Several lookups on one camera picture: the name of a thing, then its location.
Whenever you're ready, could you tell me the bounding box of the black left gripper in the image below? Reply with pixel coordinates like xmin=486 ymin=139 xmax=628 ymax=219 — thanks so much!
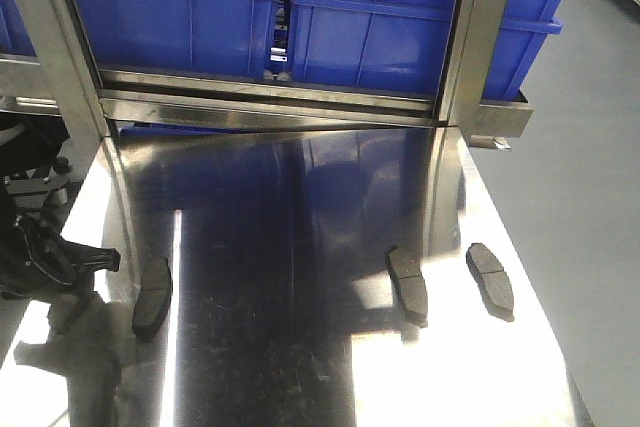
xmin=1 ymin=186 xmax=121 ymax=297

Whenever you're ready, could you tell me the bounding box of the grey brake pad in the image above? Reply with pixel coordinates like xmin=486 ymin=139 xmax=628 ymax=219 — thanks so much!
xmin=387 ymin=246 xmax=428 ymax=328
xmin=47 ymin=292 xmax=95 ymax=334
xmin=132 ymin=257 xmax=173 ymax=342
xmin=465 ymin=243 xmax=515 ymax=322

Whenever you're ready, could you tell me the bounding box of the black office chair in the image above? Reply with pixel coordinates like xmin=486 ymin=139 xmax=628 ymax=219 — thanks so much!
xmin=1 ymin=113 xmax=69 ymax=177

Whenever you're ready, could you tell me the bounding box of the left blue plastic bin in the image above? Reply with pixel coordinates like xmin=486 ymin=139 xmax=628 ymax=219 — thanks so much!
xmin=75 ymin=0 xmax=283 ymax=78

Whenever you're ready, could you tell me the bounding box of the blue plastic bin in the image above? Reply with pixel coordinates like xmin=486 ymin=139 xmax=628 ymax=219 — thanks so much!
xmin=288 ymin=0 xmax=562 ymax=101
xmin=75 ymin=0 xmax=283 ymax=78

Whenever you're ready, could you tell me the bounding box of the right blue plastic bin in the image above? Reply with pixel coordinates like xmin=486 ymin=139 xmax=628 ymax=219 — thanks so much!
xmin=288 ymin=0 xmax=562 ymax=101

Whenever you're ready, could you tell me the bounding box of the stainless steel shelf frame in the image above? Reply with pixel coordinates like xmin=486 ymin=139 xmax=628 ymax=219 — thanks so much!
xmin=1 ymin=0 xmax=532 ymax=156

